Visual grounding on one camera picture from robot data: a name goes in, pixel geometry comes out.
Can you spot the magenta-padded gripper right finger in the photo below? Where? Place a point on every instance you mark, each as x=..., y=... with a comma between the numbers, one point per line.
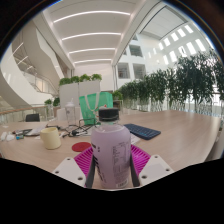
x=154, y=168

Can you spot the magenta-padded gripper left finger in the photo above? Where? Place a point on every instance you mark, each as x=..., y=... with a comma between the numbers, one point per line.
x=68, y=169

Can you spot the flat round red coaster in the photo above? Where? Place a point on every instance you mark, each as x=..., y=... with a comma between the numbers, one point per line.
x=80, y=146

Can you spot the white paper sheet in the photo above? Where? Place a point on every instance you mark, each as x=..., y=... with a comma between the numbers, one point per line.
x=134, y=138

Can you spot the cream yellow cup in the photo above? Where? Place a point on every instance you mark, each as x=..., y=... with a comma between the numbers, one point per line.
x=50, y=138

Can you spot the dark blue keyboard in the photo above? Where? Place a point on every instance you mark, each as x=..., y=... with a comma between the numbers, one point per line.
x=142, y=131

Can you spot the purple drink bottle black cap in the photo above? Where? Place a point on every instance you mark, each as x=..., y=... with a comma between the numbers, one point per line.
x=110, y=150

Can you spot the stack of white papers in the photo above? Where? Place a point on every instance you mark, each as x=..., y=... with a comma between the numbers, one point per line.
x=37, y=130

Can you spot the clear shaker bottle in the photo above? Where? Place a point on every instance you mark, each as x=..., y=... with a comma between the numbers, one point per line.
x=70, y=112

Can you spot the black chair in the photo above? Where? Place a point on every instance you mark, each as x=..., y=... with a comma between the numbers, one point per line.
x=32, y=117

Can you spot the green tote bag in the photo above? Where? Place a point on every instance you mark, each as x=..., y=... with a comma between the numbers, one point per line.
x=89, y=106

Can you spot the small potted green plants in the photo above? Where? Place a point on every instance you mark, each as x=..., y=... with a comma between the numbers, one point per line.
x=53, y=104

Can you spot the white planter box with plants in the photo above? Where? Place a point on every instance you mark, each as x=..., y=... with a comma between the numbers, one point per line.
x=77, y=90

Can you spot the row of potted green trees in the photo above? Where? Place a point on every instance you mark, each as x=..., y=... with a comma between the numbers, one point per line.
x=186, y=83

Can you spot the group of ceiling light strips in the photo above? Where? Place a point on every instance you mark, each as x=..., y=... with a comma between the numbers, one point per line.
x=91, y=33

